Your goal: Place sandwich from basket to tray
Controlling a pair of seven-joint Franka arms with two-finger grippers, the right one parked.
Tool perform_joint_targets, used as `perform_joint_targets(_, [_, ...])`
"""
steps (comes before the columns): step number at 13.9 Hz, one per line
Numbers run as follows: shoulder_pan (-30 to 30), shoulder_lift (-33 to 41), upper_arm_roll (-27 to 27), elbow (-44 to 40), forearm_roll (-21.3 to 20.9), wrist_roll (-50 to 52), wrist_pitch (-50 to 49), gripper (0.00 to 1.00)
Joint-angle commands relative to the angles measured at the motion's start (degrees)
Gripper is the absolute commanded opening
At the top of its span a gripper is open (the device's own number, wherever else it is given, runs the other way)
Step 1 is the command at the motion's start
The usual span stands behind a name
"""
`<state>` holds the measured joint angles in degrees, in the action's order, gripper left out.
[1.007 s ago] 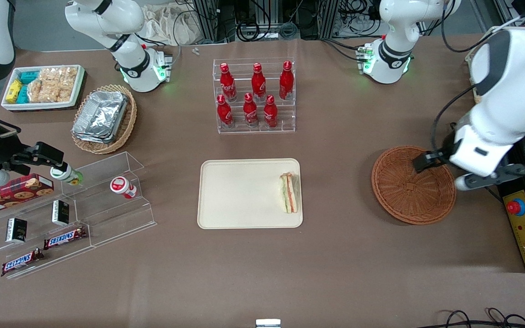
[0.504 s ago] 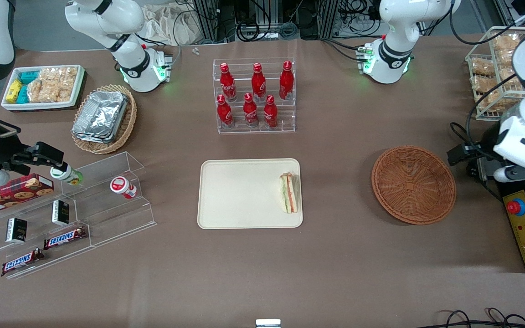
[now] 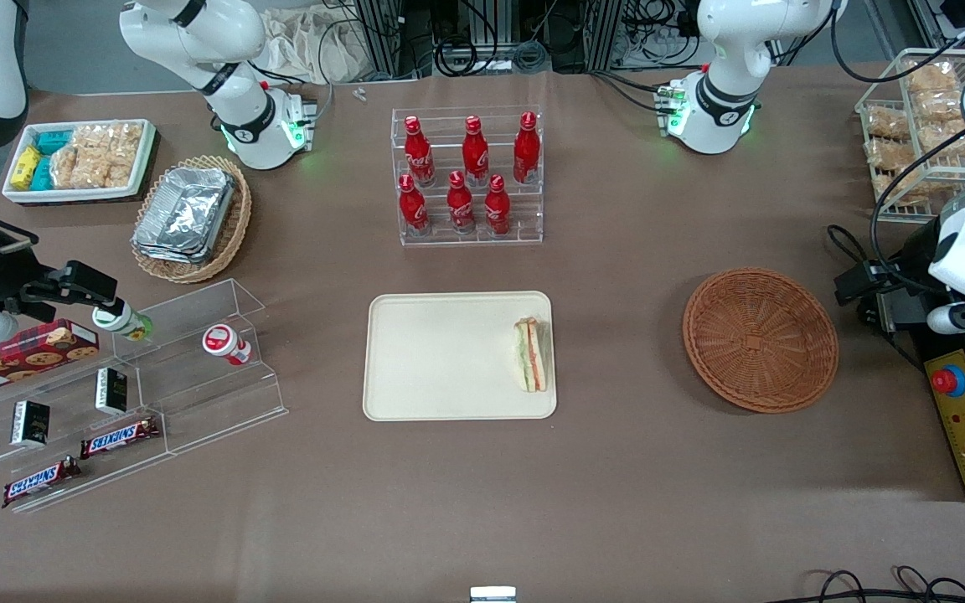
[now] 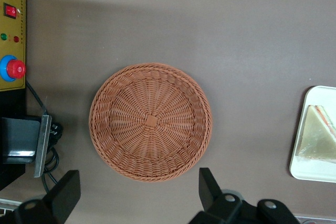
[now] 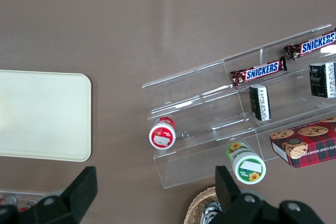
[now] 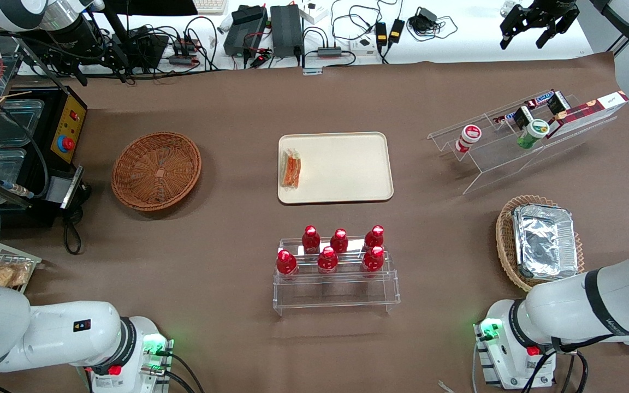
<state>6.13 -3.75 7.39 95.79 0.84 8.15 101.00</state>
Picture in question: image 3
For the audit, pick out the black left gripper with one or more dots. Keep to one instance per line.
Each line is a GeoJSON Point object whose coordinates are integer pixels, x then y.
{"type": "Point", "coordinates": [911, 270]}

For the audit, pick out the triangular sandwich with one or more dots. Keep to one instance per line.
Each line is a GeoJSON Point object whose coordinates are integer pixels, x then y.
{"type": "Point", "coordinates": [530, 356]}

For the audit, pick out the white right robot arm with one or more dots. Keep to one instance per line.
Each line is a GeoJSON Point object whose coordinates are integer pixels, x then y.
{"type": "Point", "coordinates": [239, 126]}

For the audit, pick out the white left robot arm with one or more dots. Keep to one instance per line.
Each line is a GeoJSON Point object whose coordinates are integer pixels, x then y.
{"type": "Point", "coordinates": [725, 100]}

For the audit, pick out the round brown wicker basket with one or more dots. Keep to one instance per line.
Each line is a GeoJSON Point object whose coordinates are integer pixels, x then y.
{"type": "Point", "coordinates": [759, 352]}

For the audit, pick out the white rectangular snack tray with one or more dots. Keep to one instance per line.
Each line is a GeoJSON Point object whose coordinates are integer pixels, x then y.
{"type": "Point", "coordinates": [143, 163]}

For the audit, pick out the oval light wicker basket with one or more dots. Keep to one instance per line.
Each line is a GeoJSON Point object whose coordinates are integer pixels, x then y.
{"type": "Point", "coordinates": [235, 226]}

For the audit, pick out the beige plastic tray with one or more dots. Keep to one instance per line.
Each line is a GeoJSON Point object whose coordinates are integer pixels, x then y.
{"type": "Point", "coordinates": [449, 356]}

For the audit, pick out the grey metal box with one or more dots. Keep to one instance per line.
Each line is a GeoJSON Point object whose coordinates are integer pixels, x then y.
{"type": "Point", "coordinates": [910, 316]}

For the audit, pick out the green and white bottle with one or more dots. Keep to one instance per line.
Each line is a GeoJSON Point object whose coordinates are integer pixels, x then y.
{"type": "Point", "coordinates": [126, 322]}

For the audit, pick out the red plaid cookie box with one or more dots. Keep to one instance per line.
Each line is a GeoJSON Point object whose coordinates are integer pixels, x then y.
{"type": "Point", "coordinates": [22, 356]}

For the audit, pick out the clear rice cracker bag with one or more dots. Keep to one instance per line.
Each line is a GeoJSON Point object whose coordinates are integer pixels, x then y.
{"type": "Point", "coordinates": [886, 123]}
{"type": "Point", "coordinates": [80, 159]}
{"type": "Point", "coordinates": [905, 188]}
{"type": "Point", "coordinates": [943, 105]}
{"type": "Point", "coordinates": [889, 155]}
{"type": "Point", "coordinates": [122, 155]}
{"type": "Point", "coordinates": [943, 138]}
{"type": "Point", "coordinates": [931, 77]}

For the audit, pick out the small black box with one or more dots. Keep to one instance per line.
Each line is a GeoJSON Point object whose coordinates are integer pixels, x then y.
{"type": "Point", "coordinates": [111, 391]}
{"type": "Point", "coordinates": [30, 423]}

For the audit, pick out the teal snack packet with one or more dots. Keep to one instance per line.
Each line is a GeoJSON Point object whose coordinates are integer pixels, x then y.
{"type": "Point", "coordinates": [54, 141]}
{"type": "Point", "coordinates": [42, 174]}

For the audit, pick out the stacked aluminium foil trays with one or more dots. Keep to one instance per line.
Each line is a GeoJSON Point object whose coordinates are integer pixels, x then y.
{"type": "Point", "coordinates": [185, 213]}

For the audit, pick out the red emergency stop button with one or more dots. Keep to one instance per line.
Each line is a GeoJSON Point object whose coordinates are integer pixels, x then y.
{"type": "Point", "coordinates": [947, 381]}

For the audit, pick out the yellow snack packet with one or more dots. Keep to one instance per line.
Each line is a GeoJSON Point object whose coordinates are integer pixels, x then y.
{"type": "Point", "coordinates": [26, 167]}

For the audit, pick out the white bottle red cap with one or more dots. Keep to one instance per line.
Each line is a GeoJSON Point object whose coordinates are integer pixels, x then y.
{"type": "Point", "coordinates": [227, 343]}

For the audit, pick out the snickers chocolate bar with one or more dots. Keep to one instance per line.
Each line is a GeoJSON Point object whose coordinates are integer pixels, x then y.
{"type": "Point", "coordinates": [118, 437]}
{"type": "Point", "coordinates": [38, 481]}

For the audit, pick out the clear acrylic tiered shelf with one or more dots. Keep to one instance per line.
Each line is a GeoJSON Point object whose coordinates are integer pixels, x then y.
{"type": "Point", "coordinates": [198, 394]}

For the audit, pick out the crumpled beige cloth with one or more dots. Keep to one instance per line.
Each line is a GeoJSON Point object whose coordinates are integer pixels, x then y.
{"type": "Point", "coordinates": [307, 46]}

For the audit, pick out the red cola bottle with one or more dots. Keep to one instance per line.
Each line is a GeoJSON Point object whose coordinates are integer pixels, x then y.
{"type": "Point", "coordinates": [475, 155]}
{"type": "Point", "coordinates": [497, 209]}
{"type": "Point", "coordinates": [461, 205]}
{"type": "Point", "coordinates": [413, 209]}
{"type": "Point", "coordinates": [420, 159]}
{"type": "Point", "coordinates": [526, 155]}

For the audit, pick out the clear acrylic bottle rack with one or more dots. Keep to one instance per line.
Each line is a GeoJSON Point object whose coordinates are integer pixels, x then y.
{"type": "Point", "coordinates": [524, 226]}

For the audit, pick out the aluminium frame rack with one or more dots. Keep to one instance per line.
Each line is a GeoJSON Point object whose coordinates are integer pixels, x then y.
{"type": "Point", "coordinates": [583, 33]}

